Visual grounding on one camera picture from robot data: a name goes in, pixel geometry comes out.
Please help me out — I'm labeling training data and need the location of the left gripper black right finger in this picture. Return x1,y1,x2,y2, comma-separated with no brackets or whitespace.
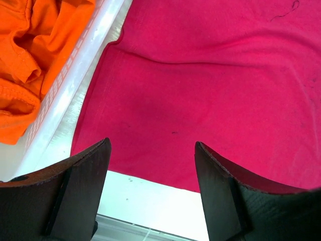
195,142,320,240

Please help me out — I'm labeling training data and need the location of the orange t shirt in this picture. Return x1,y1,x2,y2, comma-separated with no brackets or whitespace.
1,1,96,145

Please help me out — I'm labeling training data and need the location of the aluminium front rail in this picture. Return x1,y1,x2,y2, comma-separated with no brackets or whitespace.
91,214,191,241

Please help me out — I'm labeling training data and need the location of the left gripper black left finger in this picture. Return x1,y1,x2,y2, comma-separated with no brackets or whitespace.
1,138,111,240

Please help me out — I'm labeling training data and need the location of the crimson red t shirt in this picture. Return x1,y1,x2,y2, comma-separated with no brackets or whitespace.
71,0,320,191

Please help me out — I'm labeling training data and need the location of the white plastic basket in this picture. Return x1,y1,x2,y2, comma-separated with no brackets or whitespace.
1,1,123,182

